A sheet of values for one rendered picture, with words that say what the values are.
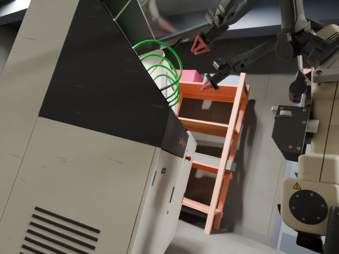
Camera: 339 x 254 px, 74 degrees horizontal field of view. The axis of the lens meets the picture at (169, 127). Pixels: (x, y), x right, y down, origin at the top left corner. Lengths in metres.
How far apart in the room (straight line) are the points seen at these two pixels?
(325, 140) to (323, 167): 0.11
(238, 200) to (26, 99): 3.08
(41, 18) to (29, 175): 0.76
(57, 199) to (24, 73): 0.61
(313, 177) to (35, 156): 1.06
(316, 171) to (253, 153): 2.79
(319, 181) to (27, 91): 1.22
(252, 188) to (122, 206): 2.84
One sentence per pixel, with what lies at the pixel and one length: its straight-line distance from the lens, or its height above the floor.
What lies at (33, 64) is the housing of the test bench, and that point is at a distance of 1.27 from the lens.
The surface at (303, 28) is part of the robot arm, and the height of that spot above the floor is 1.27.
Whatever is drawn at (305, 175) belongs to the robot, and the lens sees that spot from 0.87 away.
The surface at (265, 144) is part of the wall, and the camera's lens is 3.63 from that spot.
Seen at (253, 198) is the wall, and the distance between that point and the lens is 3.59.
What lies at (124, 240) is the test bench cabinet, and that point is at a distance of 0.94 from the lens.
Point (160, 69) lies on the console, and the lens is 1.76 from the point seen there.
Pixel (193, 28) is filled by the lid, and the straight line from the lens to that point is 1.80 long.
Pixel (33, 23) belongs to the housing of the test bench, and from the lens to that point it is 1.39.
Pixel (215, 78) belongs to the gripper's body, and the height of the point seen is 1.28.
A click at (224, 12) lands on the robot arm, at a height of 1.42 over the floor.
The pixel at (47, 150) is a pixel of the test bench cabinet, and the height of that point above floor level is 0.66.
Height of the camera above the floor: 0.75
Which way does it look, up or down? 8 degrees up
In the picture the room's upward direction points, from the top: 15 degrees clockwise
